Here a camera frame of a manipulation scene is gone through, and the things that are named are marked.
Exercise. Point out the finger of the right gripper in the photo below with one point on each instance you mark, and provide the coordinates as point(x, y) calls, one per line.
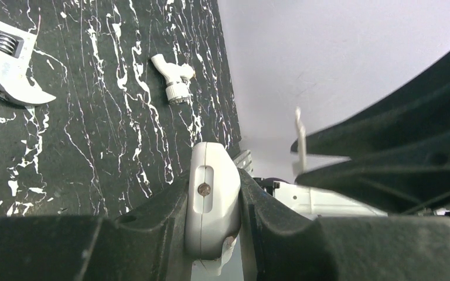
point(418, 110)
point(398, 183)

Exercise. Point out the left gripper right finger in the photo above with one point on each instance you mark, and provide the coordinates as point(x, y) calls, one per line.
point(279, 244)

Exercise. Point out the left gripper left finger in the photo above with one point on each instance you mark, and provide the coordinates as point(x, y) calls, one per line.
point(146, 243)

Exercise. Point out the white remote control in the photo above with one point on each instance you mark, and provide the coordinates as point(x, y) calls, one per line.
point(213, 209)

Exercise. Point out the aluminium frame rail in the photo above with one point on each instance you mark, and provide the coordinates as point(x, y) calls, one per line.
point(244, 161)

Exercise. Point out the red handled adjustable wrench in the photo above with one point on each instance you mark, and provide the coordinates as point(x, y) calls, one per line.
point(16, 47)

